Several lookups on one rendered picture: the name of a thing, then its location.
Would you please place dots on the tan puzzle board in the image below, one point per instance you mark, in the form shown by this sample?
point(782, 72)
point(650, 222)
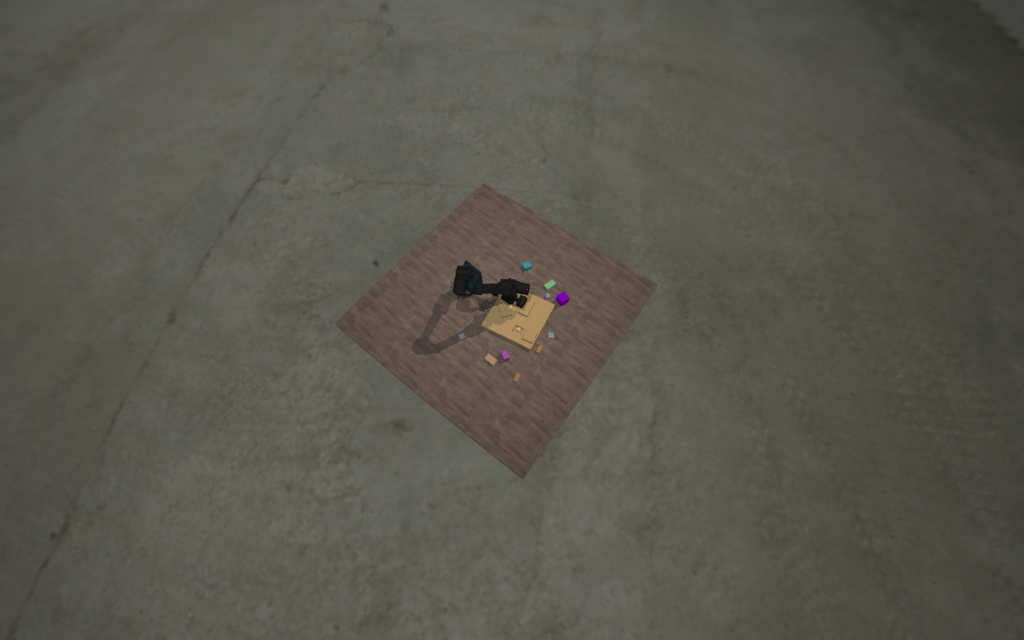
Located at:
point(531, 319)

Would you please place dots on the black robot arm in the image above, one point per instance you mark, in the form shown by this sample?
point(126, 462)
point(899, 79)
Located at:
point(506, 287)

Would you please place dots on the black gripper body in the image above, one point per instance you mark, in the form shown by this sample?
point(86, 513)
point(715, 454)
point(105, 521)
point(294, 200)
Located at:
point(519, 301)

